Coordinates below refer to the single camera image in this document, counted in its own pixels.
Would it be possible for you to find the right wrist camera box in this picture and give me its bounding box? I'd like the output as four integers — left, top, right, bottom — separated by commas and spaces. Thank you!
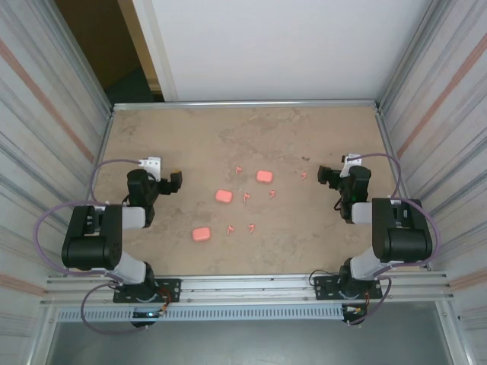
341, 152, 361, 178

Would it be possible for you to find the white door frame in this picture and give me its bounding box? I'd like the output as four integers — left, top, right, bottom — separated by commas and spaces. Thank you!
117, 0, 180, 103

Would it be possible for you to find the brown wooden door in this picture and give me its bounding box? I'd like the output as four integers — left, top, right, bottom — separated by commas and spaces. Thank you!
55, 0, 153, 92

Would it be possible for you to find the small controller board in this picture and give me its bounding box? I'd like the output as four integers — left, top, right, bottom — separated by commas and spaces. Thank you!
131, 308, 168, 329
342, 303, 368, 327

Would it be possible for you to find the grey slotted cable duct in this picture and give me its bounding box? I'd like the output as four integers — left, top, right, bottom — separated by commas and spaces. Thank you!
56, 306, 345, 323

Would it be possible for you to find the grey metal sheet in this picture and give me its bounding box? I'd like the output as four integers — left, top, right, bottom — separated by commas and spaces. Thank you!
47, 321, 457, 365

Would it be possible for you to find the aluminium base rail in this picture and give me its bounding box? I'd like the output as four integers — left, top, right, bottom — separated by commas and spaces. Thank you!
40, 270, 456, 308

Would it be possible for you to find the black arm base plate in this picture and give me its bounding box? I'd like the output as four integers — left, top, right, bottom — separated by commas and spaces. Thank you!
113, 278, 182, 304
313, 275, 384, 302

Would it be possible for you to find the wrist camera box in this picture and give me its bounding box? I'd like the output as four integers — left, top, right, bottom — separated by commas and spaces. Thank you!
341, 152, 361, 178
138, 156, 162, 179

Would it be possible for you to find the aluminium corner post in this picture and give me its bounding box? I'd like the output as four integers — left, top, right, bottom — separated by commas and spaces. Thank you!
45, 0, 115, 115
374, 0, 442, 111

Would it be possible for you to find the aluminium side rail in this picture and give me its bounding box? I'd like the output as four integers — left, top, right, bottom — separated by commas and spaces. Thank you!
62, 108, 117, 277
374, 106, 433, 271

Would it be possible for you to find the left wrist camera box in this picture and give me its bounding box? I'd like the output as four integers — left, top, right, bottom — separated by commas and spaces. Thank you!
138, 156, 162, 179

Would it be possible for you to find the aluminium table end bar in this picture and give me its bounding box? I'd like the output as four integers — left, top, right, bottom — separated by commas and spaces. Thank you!
111, 99, 383, 112

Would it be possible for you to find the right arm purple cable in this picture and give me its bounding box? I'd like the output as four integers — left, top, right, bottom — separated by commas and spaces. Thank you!
348, 152, 442, 327

